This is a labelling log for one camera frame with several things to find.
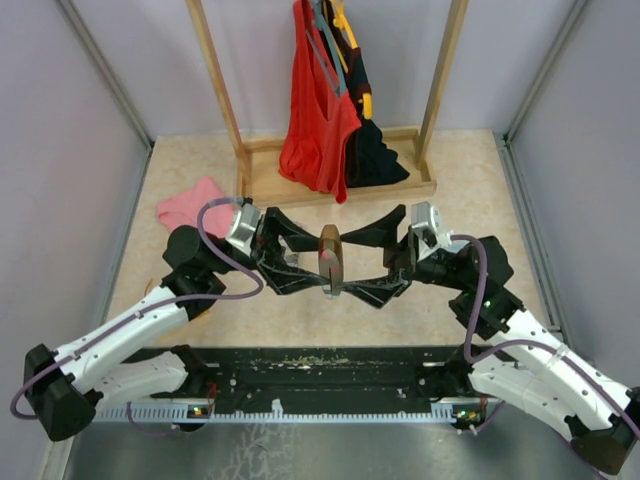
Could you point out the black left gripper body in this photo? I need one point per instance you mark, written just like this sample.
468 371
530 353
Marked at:
265 239

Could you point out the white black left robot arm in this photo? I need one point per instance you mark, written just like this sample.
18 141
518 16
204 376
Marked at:
68 386

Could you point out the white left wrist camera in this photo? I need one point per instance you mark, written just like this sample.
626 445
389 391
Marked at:
243 228

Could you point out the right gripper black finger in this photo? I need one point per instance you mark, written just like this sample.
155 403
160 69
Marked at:
377 292
379 234

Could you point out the dark navy garment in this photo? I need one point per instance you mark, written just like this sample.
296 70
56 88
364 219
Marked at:
369 162

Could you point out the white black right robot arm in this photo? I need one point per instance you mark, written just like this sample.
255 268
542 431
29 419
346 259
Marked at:
507 353

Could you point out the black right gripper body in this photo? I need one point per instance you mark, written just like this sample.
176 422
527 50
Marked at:
403 255

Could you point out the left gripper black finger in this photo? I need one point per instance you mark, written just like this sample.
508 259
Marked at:
277 225
285 279

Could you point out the red tank top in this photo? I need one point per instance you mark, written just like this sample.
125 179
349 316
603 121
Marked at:
320 124

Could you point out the pink folded t-shirt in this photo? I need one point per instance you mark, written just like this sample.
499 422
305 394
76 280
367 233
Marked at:
183 209

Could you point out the wooden clothes rack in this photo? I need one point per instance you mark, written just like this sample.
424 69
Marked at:
258 174

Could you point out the grey clothes hanger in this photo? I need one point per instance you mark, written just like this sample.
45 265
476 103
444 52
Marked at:
319 37

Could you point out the yellow sunglasses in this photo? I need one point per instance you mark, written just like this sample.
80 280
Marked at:
149 286

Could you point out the brown plaid glasses case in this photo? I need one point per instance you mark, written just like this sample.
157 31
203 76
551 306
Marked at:
330 260

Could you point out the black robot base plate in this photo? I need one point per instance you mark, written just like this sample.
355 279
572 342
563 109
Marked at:
347 382

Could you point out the yellow clothes hanger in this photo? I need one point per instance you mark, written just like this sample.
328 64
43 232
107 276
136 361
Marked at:
350 57

